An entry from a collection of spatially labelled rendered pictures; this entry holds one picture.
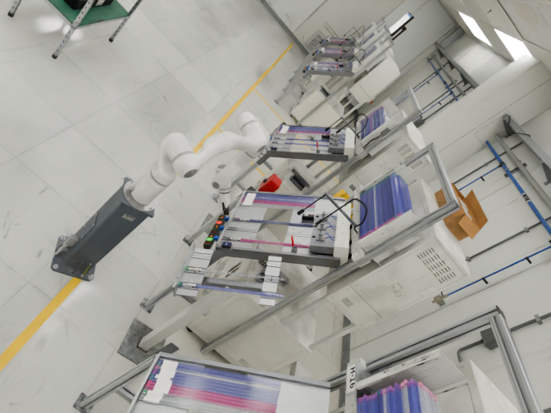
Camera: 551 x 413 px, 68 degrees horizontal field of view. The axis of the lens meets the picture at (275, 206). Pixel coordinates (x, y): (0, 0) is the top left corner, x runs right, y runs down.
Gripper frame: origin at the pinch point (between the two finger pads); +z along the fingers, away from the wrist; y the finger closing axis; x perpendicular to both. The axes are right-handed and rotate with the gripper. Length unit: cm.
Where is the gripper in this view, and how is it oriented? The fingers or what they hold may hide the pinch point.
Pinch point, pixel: (226, 211)
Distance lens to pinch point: 260.7
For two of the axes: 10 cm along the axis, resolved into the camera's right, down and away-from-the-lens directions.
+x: 9.8, 0.8, -1.6
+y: -1.8, 5.0, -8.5
